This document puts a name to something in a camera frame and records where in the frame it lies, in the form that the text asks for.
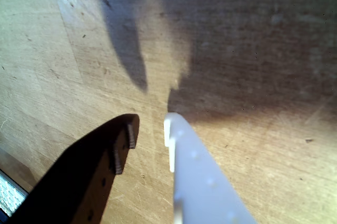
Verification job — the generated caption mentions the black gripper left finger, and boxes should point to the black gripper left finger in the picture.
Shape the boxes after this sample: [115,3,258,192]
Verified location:
[6,113,141,224]

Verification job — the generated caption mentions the pale grid-patterned object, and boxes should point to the pale grid-patterned object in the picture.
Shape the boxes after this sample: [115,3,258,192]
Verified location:
[0,170,28,218]

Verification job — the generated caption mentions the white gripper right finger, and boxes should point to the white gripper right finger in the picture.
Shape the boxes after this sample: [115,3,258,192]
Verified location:
[163,112,257,224]

